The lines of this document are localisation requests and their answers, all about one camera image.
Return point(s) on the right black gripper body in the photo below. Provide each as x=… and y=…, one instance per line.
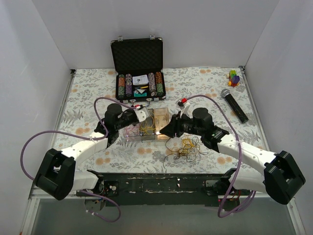
x=176, y=126

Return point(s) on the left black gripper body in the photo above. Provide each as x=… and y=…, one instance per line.
x=132, y=117

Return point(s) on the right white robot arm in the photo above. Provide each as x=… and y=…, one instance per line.
x=277, y=174

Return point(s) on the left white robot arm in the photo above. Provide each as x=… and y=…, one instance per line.
x=58, y=174

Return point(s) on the clear plastic organizer box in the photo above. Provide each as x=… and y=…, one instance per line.
x=149, y=130

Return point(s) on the teal card box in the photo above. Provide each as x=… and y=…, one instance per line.
x=140, y=93

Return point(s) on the white playing card deck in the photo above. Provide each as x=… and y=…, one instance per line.
x=140, y=80

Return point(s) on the purple poker chip row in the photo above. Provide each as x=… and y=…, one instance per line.
x=128, y=85

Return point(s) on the orange poker chip row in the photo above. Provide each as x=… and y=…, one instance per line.
x=121, y=86

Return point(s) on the grey poker chip row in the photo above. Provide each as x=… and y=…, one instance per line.
x=152, y=84

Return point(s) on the floral table mat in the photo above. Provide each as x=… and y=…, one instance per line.
x=90, y=94

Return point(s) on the black handheld microphone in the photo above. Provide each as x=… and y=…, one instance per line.
x=225, y=93

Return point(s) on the orange green chip row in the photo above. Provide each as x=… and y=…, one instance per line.
x=159, y=83

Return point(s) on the black poker chip case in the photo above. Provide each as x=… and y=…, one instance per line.
x=138, y=57

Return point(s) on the colourful toy block train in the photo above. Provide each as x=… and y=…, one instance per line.
x=233, y=78

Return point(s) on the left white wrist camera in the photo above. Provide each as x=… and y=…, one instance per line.
x=142, y=114

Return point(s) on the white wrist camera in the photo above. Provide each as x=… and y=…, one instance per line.
x=142, y=114
x=184, y=105

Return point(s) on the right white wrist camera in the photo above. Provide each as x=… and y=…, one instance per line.
x=184, y=105

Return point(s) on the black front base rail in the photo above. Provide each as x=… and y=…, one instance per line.
x=129, y=189

